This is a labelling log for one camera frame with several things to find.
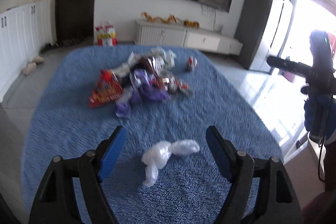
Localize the clear plastic bag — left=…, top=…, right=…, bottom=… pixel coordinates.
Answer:
left=141, top=139, right=200, bottom=187

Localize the red snack bag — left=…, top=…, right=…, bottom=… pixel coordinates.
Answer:
left=89, top=69, right=123, bottom=108

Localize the purple snack wrapper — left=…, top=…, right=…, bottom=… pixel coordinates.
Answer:
left=115, top=69, right=169, bottom=118

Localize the white green printed bag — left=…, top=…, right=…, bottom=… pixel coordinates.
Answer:
left=112, top=47, right=177, bottom=75

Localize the dark brown snack bag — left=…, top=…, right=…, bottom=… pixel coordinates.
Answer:
left=139, top=55, right=194, bottom=96

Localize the blue gloved right hand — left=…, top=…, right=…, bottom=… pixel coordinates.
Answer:
left=301, top=86, right=335, bottom=145

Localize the dark tall cabinet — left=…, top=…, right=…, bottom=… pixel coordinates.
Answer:
left=234, top=0, right=273, bottom=69

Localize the blue fluffy rug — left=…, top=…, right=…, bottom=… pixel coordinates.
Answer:
left=21, top=45, right=282, bottom=223

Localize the small red can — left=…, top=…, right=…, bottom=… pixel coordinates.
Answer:
left=186, top=56, right=198, bottom=72

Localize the golden tiger figurine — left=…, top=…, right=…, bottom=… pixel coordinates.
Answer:
left=183, top=20, right=200, bottom=29

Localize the golden dragon figurine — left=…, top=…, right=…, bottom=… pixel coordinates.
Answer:
left=141, top=12, right=183, bottom=24

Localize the dark doormat with shoes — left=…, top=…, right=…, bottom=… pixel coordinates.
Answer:
left=39, top=38, right=94, bottom=54

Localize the red white shopping bag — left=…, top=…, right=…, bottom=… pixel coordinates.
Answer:
left=94, top=22, right=117, bottom=47

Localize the white tv cabinet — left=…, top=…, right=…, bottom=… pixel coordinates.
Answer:
left=134, top=20, right=243, bottom=56

